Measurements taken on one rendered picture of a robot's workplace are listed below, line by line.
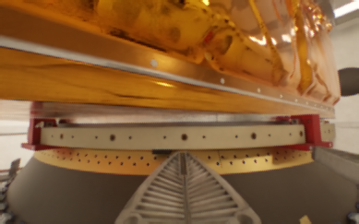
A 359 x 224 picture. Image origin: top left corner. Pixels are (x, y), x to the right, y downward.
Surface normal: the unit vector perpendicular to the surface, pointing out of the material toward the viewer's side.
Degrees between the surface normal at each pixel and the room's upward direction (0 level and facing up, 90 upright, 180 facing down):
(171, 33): 129
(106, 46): 90
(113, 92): 90
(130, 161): 62
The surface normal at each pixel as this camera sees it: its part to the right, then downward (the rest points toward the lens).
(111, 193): -0.16, -0.54
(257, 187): 0.17, -0.54
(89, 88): 0.56, -0.07
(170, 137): -0.04, -0.08
